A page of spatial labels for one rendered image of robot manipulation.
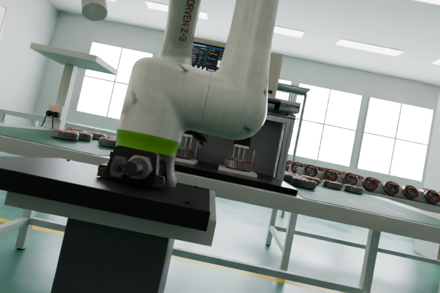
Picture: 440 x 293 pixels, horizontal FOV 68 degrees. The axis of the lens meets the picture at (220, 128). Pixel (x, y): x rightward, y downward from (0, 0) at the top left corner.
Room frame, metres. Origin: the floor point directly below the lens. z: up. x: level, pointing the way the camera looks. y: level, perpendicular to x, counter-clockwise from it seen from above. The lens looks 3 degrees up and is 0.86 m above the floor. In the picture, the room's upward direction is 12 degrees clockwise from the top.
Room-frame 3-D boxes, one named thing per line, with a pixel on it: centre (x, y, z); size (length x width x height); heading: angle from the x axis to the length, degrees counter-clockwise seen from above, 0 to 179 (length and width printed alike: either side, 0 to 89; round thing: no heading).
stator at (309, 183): (1.51, -0.43, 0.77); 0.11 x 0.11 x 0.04
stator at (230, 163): (1.31, -0.10, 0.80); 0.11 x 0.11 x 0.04
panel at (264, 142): (1.56, 0.01, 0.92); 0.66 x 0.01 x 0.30; 89
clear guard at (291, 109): (1.31, -0.14, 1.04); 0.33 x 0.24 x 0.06; 179
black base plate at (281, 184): (1.32, 0.02, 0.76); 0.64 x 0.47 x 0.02; 89
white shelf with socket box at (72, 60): (1.91, 0.91, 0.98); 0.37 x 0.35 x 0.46; 89
